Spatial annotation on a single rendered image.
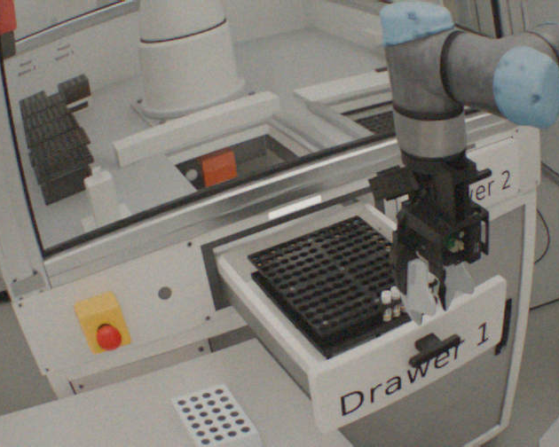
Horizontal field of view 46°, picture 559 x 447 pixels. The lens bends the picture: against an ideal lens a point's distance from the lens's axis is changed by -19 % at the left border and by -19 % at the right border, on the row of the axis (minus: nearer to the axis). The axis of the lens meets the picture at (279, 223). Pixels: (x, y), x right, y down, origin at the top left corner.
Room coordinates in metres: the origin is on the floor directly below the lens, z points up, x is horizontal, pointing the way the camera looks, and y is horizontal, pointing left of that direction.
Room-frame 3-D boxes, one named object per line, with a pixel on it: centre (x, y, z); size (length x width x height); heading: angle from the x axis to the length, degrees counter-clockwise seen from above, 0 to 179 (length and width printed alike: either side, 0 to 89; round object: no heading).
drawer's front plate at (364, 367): (0.69, -0.14, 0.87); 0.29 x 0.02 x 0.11; 111
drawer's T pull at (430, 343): (0.67, -0.15, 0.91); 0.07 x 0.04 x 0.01; 111
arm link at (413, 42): (0.65, -0.16, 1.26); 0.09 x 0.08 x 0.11; 40
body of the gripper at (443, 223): (0.65, -0.16, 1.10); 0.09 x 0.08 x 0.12; 22
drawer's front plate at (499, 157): (1.10, -0.32, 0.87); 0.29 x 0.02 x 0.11; 111
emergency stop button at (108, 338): (0.83, 0.26, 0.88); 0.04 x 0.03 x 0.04; 111
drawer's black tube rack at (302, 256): (0.88, -0.07, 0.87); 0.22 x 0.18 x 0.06; 21
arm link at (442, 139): (0.65, -0.16, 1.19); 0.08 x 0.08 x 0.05
